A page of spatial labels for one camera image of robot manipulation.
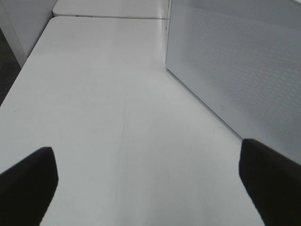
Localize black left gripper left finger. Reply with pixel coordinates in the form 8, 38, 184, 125
0, 147, 58, 226

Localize white microwave door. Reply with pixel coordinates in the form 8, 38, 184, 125
166, 0, 301, 162

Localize white microwave oven body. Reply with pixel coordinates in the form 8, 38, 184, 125
162, 0, 173, 47

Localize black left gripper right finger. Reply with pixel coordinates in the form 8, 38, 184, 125
239, 139, 301, 226

